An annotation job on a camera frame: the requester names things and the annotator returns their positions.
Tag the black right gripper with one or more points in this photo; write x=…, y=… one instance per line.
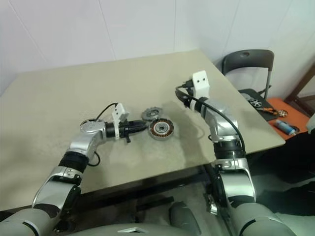
x=187, y=100

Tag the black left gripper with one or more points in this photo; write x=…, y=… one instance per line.
x=126, y=129

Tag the grey toothed gear plate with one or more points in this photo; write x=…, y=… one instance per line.
x=151, y=114

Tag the grey motor housing copper stator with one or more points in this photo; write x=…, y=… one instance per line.
x=161, y=129

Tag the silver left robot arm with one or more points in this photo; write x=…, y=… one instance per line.
x=81, y=145

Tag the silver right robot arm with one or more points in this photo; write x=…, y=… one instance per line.
x=221, y=123

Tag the silver spoked wheel part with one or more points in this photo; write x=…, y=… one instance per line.
x=254, y=102

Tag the black folding chair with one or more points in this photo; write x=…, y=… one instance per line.
x=248, y=60

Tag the dark grey rounded shape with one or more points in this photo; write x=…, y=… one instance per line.
x=182, y=211

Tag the grey robot torso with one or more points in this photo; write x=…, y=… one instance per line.
x=152, y=226

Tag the blue and white tube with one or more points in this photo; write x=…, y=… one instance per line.
x=285, y=127

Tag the orange box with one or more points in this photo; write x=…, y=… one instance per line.
x=299, y=123

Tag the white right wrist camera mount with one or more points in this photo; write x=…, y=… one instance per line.
x=200, y=82

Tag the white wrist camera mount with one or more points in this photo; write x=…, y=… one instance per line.
x=200, y=82
x=119, y=110

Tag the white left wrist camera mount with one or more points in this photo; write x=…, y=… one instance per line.
x=119, y=110

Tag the black table frame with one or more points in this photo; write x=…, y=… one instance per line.
x=137, y=182

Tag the silver metal bracket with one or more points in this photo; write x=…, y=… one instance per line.
x=212, y=204

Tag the dark metal rack frame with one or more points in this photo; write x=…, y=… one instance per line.
x=300, y=83

